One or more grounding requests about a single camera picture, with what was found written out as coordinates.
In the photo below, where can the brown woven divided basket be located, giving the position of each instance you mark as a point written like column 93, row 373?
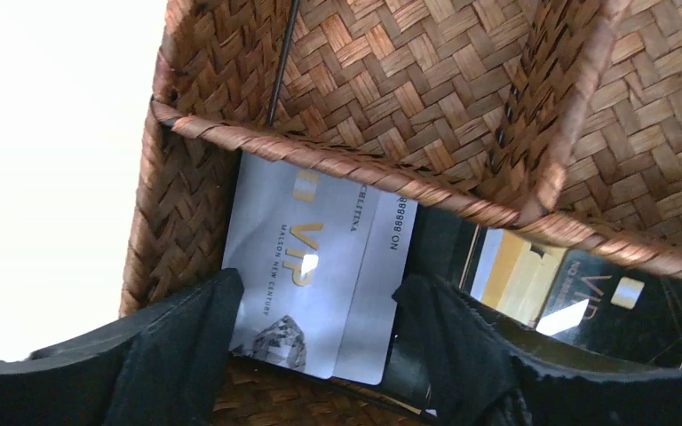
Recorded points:
column 558, row 120

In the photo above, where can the black VIP credit card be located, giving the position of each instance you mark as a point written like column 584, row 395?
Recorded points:
column 621, row 313

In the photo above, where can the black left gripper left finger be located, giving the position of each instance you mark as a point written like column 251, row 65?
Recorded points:
column 162, row 365

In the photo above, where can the gold white card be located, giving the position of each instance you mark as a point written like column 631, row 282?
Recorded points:
column 514, row 276

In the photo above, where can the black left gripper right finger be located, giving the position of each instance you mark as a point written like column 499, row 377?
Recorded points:
column 486, row 368

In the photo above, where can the silver VIP credit card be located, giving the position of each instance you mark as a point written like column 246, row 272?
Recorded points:
column 297, row 239

